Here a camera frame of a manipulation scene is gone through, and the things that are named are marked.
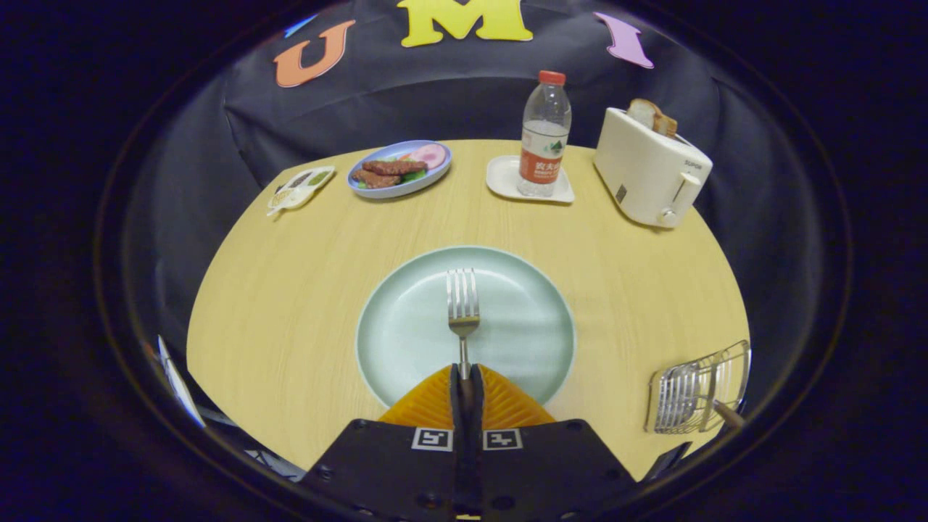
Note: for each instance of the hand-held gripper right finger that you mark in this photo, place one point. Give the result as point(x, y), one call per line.
point(478, 471)

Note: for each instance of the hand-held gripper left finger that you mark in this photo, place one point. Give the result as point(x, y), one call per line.
point(454, 471)

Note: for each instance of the pale green round plate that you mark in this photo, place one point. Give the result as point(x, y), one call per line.
point(406, 326)

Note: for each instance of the blue oval plate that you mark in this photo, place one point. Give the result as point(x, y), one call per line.
point(399, 193)

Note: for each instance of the small white square tray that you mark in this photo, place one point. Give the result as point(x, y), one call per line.
point(502, 177)

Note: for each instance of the green vegetable pieces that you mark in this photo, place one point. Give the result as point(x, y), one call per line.
point(415, 175)

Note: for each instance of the brown meat slice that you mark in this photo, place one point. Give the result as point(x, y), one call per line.
point(395, 167)
point(375, 179)

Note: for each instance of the clear water bottle red label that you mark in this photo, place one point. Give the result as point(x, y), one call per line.
point(544, 163)

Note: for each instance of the pink ham slice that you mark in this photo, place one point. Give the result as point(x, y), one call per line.
point(430, 155)

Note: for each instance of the white divided sauce dish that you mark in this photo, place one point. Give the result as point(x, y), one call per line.
point(297, 190)

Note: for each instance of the cream white toaster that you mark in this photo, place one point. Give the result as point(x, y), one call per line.
point(638, 170)

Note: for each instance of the toasted bread slice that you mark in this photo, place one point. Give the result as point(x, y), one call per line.
point(643, 114)
point(668, 125)

